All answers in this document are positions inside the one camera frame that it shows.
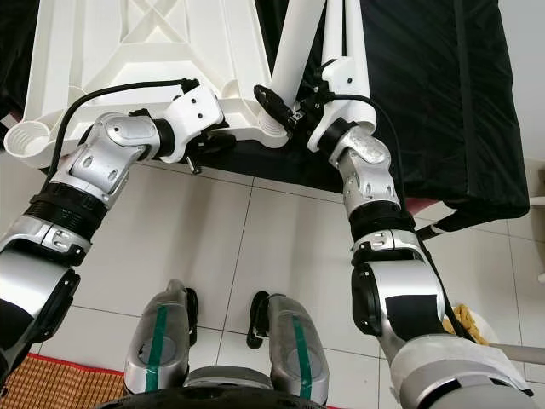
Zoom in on silver robot left leg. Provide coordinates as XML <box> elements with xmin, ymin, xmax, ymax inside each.
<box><xmin>123</xmin><ymin>279</ymin><xmax>201</xmax><ymax>397</ymax></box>

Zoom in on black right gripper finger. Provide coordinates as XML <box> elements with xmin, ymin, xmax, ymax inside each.
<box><xmin>253</xmin><ymin>84</ymin><xmax>296</xmax><ymax>126</ymax></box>

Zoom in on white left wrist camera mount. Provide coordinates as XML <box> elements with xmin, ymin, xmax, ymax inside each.
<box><xmin>160</xmin><ymin>85</ymin><xmax>227</xmax><ymax>163</ymax></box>

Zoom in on white plastic furniture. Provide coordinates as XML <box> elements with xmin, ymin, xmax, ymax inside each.
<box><xmin>532</xmin><ymin>196</ymin><xmax>545</xmax><ymax>282</ymax></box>

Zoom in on silver robot right leg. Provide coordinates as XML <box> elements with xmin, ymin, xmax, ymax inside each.
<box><xmin>247</xmin><ymin>291</ymin><xmax>331</xmax><ymax>406</ymax></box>

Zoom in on black folding table leg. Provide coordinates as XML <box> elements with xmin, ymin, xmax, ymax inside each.
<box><xmin>417</xmin><ymin>209</ymin><xmax>478</xmax><ymax>241</ymax></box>

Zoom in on yellow fried snacks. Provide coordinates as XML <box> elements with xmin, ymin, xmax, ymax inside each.
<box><xmin>445</xmin><ymin>302</ymin><xmax>491</xmax><ymax>346</ymax></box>

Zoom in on white plastic table top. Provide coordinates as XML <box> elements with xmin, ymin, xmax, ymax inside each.
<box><xmin>4</xmin><ymin>0</ymin><xmax>286</xmax><ymax>163</ymax></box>

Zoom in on black robot waist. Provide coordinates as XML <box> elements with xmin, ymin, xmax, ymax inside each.
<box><xmin>128</xmin><ymin>388</ymin><xmax>393</xmax><ymax>409</ymax></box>

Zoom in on silver robot leg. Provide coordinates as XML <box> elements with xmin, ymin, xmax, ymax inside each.
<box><xmin>247</xmin><ymin>291</ymin><xmax>331</xmax><ymax>406</ymax></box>
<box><xmin>123</xmin><ymin>279</ymin><xmax>201</xmax><ymax>397</ymax></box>

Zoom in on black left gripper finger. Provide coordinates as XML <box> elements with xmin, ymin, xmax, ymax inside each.
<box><xmin>187</xmin><ymin>128</ymin><xmax>236</xmax><ymax>158</ymax></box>

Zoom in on grey metal pole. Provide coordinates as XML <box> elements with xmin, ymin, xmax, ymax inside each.
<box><xmin>490</xmin><ymin>343</ymin><xmax>545</xmax><ymax>363</ymax></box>

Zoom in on woven straw mat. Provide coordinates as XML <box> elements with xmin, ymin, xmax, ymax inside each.
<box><xmin>0</xmin><ymin>351</ymin><xmax>129</xmax><ymax>409</ymax></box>

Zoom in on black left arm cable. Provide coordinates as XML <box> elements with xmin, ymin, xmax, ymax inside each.
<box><xmin>49</xmin><ymin>78</ymin><xmax>201</xmax><ymax>176</ymax></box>

